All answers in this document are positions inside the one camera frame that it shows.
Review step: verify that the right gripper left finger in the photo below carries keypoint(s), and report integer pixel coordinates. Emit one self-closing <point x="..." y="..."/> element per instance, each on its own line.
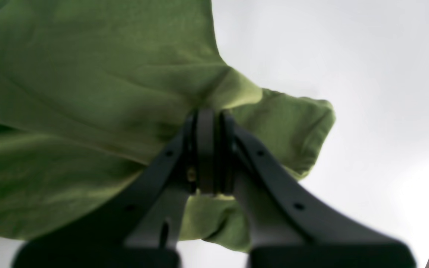
<point x="140" y="227"/>

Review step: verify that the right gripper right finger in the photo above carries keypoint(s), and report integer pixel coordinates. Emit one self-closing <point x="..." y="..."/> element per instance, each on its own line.
<point x="288" y="226"/>

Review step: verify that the olive green t-shirt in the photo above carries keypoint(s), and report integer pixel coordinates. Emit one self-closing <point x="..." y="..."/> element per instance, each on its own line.
<point x="92" y="90"/>

